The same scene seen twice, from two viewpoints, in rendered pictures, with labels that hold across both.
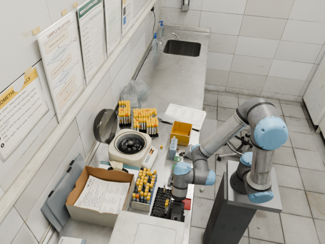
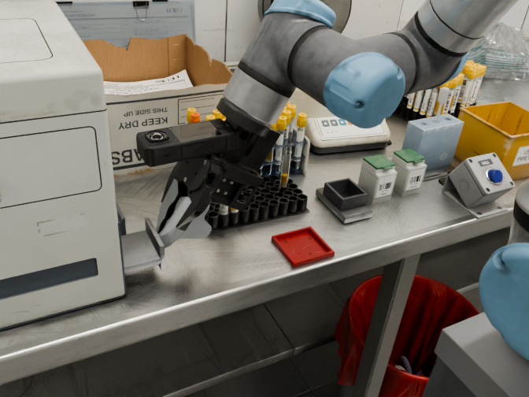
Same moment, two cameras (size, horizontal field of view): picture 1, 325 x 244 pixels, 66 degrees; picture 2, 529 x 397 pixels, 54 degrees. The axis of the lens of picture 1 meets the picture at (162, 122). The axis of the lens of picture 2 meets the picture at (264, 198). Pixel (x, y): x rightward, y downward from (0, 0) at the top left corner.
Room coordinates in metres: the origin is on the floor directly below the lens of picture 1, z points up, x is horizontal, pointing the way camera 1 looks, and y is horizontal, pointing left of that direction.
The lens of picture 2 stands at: (0.32, -0.59, 1.35)
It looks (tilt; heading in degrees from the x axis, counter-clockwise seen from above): 33 degrees down; 52
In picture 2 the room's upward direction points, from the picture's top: 5 degrees clockwise
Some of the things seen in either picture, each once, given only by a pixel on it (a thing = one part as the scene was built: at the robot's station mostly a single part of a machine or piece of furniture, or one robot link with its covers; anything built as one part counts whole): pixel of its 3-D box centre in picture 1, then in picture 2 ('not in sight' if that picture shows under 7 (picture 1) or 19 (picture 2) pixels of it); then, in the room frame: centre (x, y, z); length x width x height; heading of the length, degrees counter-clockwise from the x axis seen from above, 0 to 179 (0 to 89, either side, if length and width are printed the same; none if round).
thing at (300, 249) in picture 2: (184, 203); (302, 246); (0.74, -0.15, 0.88); 0.07 x 0.07 x 0.01; 81
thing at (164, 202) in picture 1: (162, 198); (251, 177); (0.73, -0.02, 0.93); 0.17 x 0.09 x 0.11; 169
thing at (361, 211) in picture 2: (175, 181); (344, 197); (0.87, -0.10, 0.89); 0.09 x 0.05 x 0.04; 80
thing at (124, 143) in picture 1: (130, 145); not in sight; (1.07, 0.19, 0.97); 0.15 x 0.15 x 0.07
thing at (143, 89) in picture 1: (139, 86); (503, 47); (1.77, 0.21, 0.94); 0.20 x 0.17 x 0.14; 143
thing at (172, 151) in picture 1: (173, 149); (429, 146); (1.10, -0.08, 0.92); 0.10 x 0.07 x 0.10; 173
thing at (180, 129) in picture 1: (181, 133); (501, 141); (1.25, -0.13, 0.93); 0.13 x 0.13 x 0.10; 78
